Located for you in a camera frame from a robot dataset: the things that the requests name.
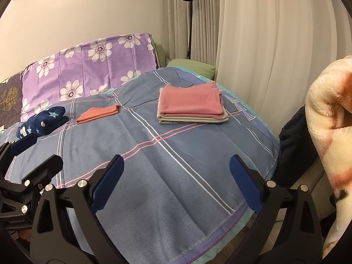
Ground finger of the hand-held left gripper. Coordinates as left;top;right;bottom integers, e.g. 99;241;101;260
20;155;64;199
0;133;38;182

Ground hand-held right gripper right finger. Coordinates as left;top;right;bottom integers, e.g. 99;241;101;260
229;155;324;264

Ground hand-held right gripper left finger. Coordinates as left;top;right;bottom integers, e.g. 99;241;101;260
29;155;125;264

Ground pink long-sleeved shirt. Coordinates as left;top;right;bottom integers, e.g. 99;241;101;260
159;81;225;117

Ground navy star-print fleece blanket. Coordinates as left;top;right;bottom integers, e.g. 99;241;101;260
15;106;69;139

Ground blue plaid bed sheet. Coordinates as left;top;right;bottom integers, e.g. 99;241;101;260
0;66;281;264

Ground dark tree-pattern pillow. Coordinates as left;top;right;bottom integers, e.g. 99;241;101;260
0;65;34;128

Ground dark cloth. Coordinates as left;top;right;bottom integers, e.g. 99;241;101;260
279;106;314;191

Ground folded salmon cloth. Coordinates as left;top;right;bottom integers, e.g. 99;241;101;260
76;104;122;124

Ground beige upholstered seat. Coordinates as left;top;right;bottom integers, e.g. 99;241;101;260
271;157;337;227

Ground purple floral pillow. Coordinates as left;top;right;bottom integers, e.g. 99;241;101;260
20;33;160;115

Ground cream fleece blanket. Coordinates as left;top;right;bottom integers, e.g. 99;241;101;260
305;55;352;264

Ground green pillow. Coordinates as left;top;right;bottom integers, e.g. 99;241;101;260
152;42;216;81

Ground beige pleated curtain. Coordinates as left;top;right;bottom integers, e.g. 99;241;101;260
162;0;352;134

